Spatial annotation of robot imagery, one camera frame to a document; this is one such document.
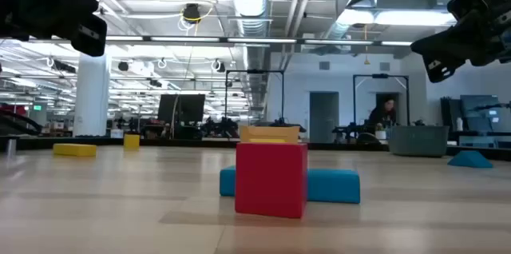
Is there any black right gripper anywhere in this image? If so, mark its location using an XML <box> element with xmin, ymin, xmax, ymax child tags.
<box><xmin>410</xmin><ymin>0</ymin><xmax>511</xmax><ymax>84</ymax></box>

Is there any grey metal post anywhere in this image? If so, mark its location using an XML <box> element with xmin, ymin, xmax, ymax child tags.
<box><xmin>4</xmin><ymin>137</ymin><xmax>18</xmax><ymax>158</ymax></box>

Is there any yellow cube block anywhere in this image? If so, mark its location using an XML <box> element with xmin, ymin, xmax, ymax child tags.
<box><xmin>123</xmin><ymin>133</ymin><xmax>141</xmax><ymax>152</ymax></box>

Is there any long ceiling light rail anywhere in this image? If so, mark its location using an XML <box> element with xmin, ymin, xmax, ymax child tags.
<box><xmin>0</xmin><ymin>34</ymin><xmax>414</xmax><ymax>48</ymax></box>

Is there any red cube block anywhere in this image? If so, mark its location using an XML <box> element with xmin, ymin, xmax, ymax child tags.
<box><xmin>234</xmin><ymin>141</ymin><xmax>309</xmax><ymax>220</ymax></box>

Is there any black gantry frame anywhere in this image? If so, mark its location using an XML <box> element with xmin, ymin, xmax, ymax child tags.
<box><xmin>224</xmin><ymin>69</ymin><xmax>285</xmax><ymax>125</ymax></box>
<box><xmin>352</xmin><ymin>73</ymin><xmax>410</xmax><ymax>127</ymax></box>

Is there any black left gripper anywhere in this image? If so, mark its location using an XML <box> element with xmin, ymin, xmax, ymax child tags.
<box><xmin>0</xmin><ymin>0</ymin><xmax>108</xmax><ymax>58</ymax></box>

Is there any black monitor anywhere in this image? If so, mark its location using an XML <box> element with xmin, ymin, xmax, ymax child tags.
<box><xmin>157</xmin><ymin>93</ymin><xmax>206</xmax><ymax>125</ymax></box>

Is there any orange plastic bin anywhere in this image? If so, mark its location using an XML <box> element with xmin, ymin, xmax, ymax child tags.
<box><xmin>239</xmin><ymin>125</ymin><xmax>301</xmax><ymax>145</ymax></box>

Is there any person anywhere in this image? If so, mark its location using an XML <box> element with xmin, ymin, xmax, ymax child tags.
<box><xmin>367</xmin><ymin>97</ymin><xmax>398</xmax><ymax>131</ymax></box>

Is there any black ceiling device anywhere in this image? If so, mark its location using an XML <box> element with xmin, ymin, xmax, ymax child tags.
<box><xmin>181</xmin><ymin>2</ymin><xmax>203</xmax><ymax>23</ymax></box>

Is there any long blue block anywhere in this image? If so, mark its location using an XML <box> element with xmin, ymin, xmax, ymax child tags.
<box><xmin>219</xmin><ymin>165</ymin><xmax>362</xmax><ymax>205</ymax></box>

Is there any blue wedge block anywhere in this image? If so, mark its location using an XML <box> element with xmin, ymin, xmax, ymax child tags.
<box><xmin>446</xmin><ymin>149</ymin><xmax>494</xmax><ymax>169</ymax></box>

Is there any grey door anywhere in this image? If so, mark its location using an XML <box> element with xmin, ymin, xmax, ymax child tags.
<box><xmin>309</xmin><ymin>91</ymin><xmax>340</xmax><ymax>144</ymax></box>

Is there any long yellow block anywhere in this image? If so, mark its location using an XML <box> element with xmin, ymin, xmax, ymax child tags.
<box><xmin>52</xmin><ymin>143</ymin><xmax>97</xmax><ymax>158</ymax></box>

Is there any blue plastic bin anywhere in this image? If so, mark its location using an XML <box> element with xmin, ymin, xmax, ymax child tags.
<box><xmin>386</xmin><ymin>125</ymin><xmax>450</xmax><ymax>158</ymax></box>

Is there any white column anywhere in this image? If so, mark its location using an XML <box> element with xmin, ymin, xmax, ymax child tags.
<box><xmin>72</xmin><ymin>52</ymin><xmax>113</xmax><ymax>138</ymax></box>

